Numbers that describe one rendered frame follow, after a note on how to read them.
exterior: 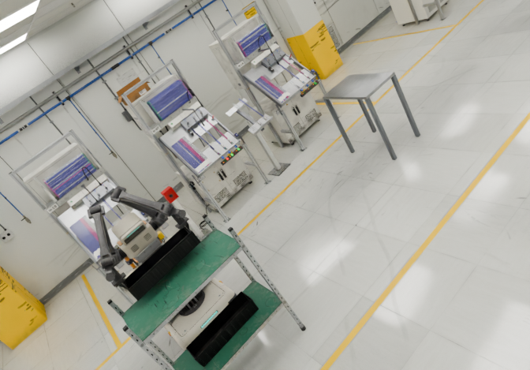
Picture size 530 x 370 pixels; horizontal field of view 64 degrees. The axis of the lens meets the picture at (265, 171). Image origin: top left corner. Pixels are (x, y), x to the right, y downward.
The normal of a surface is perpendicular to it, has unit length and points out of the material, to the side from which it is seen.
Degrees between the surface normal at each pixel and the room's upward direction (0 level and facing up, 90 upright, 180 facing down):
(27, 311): 90
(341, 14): 90
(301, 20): 90
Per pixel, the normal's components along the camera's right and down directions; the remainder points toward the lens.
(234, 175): 0.53, 0.12
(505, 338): -0.49, -0.76
